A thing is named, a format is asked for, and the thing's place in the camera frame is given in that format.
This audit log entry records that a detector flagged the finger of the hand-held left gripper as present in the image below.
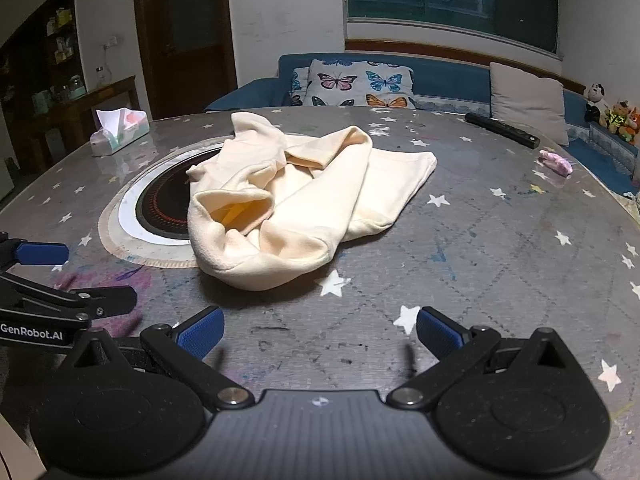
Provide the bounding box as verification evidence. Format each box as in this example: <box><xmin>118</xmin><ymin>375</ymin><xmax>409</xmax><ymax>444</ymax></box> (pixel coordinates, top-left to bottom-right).
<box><xmin>0</xmin><ymin>273</ymin><xmax>138</xmax><ymax>322</ymax></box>
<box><xmin>0</xmin><ymin>231</ymin><xmax>70</xmax><ymax>274</ymax></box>

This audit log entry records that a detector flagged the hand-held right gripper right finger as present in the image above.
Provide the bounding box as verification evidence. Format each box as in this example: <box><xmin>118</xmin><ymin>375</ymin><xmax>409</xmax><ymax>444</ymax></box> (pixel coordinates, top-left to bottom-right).
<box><xmin>386</xmin><ymin>306</ymin><xmax>588</xmax><ymax>411</ymax></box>

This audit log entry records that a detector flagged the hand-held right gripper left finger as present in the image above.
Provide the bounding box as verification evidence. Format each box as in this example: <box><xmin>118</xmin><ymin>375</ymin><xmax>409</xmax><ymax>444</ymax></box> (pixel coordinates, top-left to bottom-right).
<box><xmin>59</xmin><ymin>306</ymin><xmax>256</xmax><ymax>412</ymax></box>

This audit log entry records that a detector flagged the cream sweatshirt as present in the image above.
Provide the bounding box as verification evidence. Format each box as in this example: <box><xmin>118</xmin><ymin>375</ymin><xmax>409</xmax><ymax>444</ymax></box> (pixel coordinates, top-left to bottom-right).
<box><xmin>186</xmin><ymin>111</ymin><xmax>439</xmax><ymax>292</ymax></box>

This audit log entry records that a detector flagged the white refrigerator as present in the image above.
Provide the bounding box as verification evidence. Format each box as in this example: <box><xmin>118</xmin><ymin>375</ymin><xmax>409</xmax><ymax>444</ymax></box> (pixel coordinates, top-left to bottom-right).
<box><xmin>0</xmin><ymin>156</ymin><xmax>22</xmax><ymax>202</ymax></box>

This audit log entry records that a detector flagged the grey star print tablecloth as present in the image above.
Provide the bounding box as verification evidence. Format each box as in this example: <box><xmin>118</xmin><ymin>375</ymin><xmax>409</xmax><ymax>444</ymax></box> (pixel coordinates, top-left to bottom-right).
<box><xmin>0</xmin><ymin>104</ymin><xmax>640</xmax><ymax>480</ymax></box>

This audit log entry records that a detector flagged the round black induction cooktop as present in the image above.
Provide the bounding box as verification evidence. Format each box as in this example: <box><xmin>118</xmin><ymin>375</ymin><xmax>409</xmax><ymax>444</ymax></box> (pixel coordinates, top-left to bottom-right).
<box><xmin>98</xmin><ymin>141</ymin><xmax>236</xmax><ymax>269</ymax></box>

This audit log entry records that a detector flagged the pastel tissue box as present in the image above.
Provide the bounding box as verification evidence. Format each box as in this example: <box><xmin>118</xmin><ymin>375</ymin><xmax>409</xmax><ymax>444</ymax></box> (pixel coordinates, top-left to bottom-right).
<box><xmin>90</xmin><ymin>108</ymin><xmax>151</xmax><ymax>157</ymax></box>

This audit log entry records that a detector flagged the wooden side table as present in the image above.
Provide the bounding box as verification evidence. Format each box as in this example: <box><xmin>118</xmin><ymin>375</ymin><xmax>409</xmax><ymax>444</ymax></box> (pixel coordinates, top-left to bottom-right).
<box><xmin>59</xmin><ymin>75</ymin><xmax>147</xmax><ymax>147</ymax></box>

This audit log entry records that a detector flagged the dark wooden shelf cabinet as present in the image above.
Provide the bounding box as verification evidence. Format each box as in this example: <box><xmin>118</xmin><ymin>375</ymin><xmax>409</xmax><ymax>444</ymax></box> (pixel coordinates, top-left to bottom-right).
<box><xmin>0</xmin><ymin>0</ymin><xmax>90</xmax><ymax>166</ymax></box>

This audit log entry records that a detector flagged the pink crumpled wrapper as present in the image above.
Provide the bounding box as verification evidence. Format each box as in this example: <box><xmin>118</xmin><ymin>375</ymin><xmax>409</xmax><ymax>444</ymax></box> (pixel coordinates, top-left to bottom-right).
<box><xmin>538</xmin><ymin>149</ymin><xmax>574</xmax><ymax>177</ymax></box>

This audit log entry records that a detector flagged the black remote control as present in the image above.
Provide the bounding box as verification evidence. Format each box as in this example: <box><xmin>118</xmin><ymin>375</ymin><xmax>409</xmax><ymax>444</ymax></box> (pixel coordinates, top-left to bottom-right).
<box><xmin>464</xmin><ymin>112</ymin><xmax>541</xmax><ymax>149</ymax></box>

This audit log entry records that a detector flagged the beige pillow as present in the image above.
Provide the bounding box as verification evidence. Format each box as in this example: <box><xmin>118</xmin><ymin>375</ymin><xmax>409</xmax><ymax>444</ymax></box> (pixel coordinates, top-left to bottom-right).
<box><xmin>489</xmin><ymin>62</ymin><xmax>571</xmax><ymax>147</ymax></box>

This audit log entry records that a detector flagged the blue sofa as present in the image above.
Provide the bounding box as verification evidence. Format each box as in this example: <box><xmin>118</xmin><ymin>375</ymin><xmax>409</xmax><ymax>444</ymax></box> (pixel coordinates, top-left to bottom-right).
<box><xmin>204</xmin><ymin>52</ymin><xmax>640</xmax><ymax>197</ymax></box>

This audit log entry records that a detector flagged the dark wooden door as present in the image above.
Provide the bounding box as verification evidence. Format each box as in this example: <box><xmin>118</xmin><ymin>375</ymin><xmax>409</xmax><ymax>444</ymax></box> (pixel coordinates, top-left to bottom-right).
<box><xmin>132</xmin><ymin>0</ymin><xmax>239</xmax><ymax>121</ymax></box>

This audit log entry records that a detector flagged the large butterfly print pillow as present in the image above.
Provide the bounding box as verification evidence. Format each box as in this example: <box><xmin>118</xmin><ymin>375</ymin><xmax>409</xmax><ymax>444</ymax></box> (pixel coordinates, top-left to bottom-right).
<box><xmin>302</xmin><ymin>58</ymin><xmax>417</xmax><ymax>110</ymax></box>

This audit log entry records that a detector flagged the small butterfly print pillow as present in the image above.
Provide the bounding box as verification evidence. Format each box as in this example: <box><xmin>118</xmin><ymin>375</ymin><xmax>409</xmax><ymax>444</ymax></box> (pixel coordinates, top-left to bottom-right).
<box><xmin>290</xmin><ymin>66</ymin><xmax>311</xmax><ymax>106</ymax></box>

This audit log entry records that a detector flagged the white and black plush dog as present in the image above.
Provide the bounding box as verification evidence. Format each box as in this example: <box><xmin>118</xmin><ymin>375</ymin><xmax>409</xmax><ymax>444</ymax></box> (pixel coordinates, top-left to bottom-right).
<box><xmin>583</xmin><ymin>83</ymin><xmax>609</xmax><ymax>124</ymax></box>

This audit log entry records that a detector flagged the brown plush bear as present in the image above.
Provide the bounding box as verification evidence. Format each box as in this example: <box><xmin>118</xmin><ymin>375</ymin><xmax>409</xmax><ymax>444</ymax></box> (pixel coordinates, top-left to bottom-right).
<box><xmin>604</xmin><ymin>100</ymin><xmax>632</xmax><ymax>134</ymax></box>

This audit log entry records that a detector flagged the orange plush toy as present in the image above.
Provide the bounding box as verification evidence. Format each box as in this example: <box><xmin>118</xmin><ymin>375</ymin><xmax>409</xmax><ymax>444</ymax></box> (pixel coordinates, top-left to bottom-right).
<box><xmin>620</xmin><ymin>105</ymin><xmax>640</xmax><ymax>147</ymax></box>

